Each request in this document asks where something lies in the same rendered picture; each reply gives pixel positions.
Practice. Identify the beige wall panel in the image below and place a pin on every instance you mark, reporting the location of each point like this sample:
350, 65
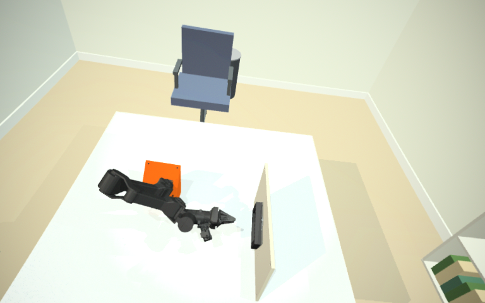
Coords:
264, 264

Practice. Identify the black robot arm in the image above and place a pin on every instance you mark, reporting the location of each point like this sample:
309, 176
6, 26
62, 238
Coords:
154, 196

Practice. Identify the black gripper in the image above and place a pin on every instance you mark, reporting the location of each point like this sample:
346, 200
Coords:
215, 217

